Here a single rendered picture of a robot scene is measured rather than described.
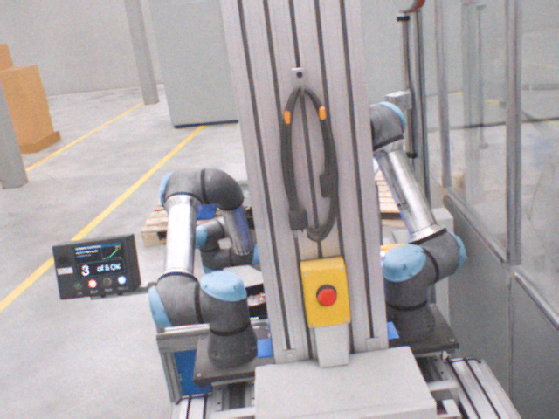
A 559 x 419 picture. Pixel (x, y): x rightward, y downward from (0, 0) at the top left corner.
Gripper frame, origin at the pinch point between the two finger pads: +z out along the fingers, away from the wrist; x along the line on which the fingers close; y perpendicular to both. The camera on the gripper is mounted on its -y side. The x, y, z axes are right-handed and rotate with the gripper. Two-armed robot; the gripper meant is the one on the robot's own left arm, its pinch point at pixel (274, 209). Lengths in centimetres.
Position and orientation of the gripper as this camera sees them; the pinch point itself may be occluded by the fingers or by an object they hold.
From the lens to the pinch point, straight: 242.0
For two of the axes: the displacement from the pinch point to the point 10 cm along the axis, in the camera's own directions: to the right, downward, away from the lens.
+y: -5.9, -1.0, 8.0
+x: 1.9, 9.5, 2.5
